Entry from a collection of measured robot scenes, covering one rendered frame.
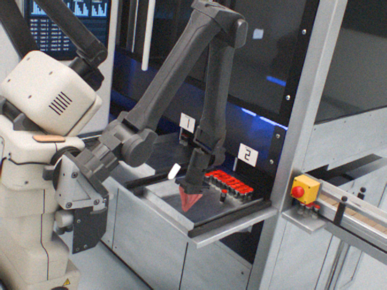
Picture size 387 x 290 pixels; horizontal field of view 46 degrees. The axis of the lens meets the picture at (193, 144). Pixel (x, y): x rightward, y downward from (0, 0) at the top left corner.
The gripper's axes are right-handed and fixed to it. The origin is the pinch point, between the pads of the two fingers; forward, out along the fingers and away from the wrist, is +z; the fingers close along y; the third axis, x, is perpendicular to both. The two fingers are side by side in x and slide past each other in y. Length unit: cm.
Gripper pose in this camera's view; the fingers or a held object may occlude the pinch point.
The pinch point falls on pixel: (185, 208)
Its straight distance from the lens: 144.6
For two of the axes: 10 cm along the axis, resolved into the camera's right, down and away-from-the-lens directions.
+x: -6.8, -3.6, 6.4
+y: 6.8, 0.3, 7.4
